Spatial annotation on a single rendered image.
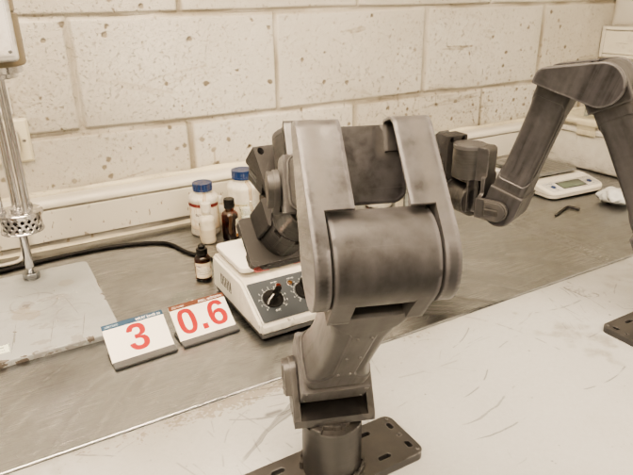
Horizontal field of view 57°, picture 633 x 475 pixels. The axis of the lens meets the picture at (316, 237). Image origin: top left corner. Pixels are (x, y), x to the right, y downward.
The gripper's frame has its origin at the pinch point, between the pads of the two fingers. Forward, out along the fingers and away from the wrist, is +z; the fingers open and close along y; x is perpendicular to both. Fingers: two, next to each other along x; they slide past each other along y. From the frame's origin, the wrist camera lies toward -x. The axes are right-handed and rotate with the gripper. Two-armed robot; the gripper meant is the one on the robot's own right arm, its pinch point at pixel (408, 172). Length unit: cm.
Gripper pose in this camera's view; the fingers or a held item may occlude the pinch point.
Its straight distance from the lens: 121.3
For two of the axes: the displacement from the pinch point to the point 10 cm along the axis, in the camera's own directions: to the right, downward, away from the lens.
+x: 0.1, 9.2, 3.8
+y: -8.9, 1.8, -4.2
